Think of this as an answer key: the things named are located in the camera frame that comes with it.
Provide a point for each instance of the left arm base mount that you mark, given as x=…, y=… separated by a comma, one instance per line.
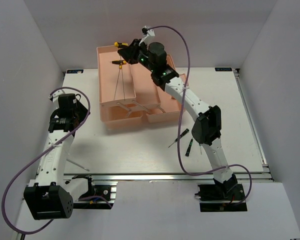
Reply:
x=97, y=197

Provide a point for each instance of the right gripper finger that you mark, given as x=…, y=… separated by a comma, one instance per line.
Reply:
x=128, y=52
x=132, y=60

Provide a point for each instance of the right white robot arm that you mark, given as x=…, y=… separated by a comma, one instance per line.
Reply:
x=207, y=119

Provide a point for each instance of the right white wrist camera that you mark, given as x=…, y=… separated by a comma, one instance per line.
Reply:
x=148, y=35

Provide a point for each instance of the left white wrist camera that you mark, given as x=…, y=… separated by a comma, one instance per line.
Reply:
x=55, y=95

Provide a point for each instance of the yellow black T-handle hex key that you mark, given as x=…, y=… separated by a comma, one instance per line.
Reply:
x=120, y=64

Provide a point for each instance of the blue label sticker right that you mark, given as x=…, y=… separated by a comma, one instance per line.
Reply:
x=223, y=69

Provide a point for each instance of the pink plastic toolbox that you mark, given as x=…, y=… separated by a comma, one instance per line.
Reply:
x=144, y=103

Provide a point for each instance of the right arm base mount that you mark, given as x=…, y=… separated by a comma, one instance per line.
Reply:
x=212, y=199

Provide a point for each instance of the black green precision screwdriver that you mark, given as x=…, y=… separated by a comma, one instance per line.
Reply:
x=186, y=131

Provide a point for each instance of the green handle screwdriver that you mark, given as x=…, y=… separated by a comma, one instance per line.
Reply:
x=78, y=165

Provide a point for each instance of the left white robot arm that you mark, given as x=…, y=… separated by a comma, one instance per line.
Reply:
x=51, y=196

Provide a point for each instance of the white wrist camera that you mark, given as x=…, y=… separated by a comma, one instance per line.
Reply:
x=55, y=95
x=148, y=35

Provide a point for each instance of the blue label sticker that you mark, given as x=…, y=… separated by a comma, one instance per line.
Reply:
x=223, y=69
x=74, y=71

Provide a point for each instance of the blue label sticker left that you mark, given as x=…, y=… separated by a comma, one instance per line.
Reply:
x=74, y=71

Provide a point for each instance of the aluminium table front rail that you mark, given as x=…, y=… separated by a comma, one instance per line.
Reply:
x=169, y=177

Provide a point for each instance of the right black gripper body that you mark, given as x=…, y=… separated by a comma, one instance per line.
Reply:
x=142, y=56

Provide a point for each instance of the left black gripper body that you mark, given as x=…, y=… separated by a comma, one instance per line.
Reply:
x=81, y=111

